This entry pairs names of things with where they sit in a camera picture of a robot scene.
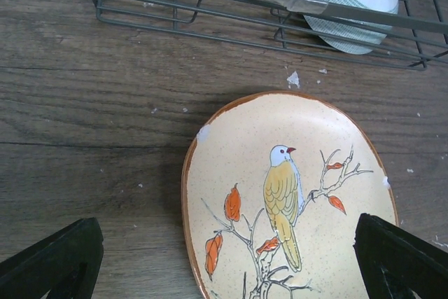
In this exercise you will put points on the black wire dish rack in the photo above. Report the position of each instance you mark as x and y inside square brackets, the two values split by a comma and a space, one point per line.
[255, 24]

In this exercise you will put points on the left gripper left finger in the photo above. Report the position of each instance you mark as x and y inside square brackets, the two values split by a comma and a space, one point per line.
[63, 265]

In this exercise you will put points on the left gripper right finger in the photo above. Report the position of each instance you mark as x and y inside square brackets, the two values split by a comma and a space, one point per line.
[396, 264]

